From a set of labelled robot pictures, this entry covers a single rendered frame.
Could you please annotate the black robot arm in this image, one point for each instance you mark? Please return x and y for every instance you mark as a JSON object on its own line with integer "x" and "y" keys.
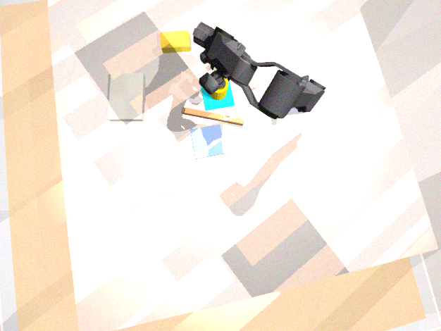
{"x": 286, "y": 89}

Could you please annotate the yellow rectangular block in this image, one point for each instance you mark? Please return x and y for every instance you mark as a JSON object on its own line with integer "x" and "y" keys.
{"x": 175, "y": 41}

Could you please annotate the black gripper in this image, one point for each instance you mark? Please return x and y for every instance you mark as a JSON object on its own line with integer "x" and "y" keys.
{"x": 211, "y": 82}

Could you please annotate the tan rectangular bar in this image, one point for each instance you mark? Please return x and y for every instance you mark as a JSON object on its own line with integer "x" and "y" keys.
{"x": 212, "y": 116}

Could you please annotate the olive yellow cup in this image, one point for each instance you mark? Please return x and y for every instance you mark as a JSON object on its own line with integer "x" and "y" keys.
{"x": 221, "y": 92}

